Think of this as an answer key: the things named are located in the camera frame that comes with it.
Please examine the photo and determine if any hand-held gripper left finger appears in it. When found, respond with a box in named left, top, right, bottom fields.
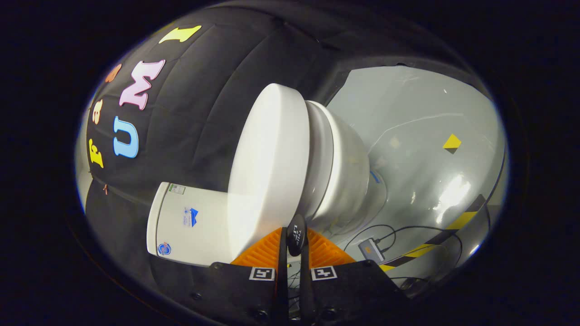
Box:
left=179, top=226, right=290, bottom=326

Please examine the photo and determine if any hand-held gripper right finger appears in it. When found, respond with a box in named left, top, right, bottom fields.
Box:
left=299, top=228, right=412, bottom=326

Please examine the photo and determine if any black lid lift handle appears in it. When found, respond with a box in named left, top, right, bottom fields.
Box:
left=287, top=214, right=308, bottom=257

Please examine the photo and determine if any white toilet lid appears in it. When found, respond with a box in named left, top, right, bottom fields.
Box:
left=227, top=83, right=311, bottom=264

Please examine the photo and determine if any white ceramic toilet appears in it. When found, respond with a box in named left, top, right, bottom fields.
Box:
left=146, top=101, right=388, bottom=268

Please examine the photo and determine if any white toilet seat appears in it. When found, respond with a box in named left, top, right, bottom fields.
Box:
left=303, top=101, right=337, bottom=222

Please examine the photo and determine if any yellow black hazard tape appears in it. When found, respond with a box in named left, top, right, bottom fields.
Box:
left=380, top=194, right=488, bottom=273

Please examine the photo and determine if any black backdrop cloth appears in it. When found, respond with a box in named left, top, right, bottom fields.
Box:
left=84, top=2, right=492, bottom=295

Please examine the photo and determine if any yellow black floor sticker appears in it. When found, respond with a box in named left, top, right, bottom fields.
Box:
left=443, top=134, right=462, bottom=155

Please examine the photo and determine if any grey cable hub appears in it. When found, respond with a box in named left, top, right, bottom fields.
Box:
left=358, top=239, right=386, bottom=263

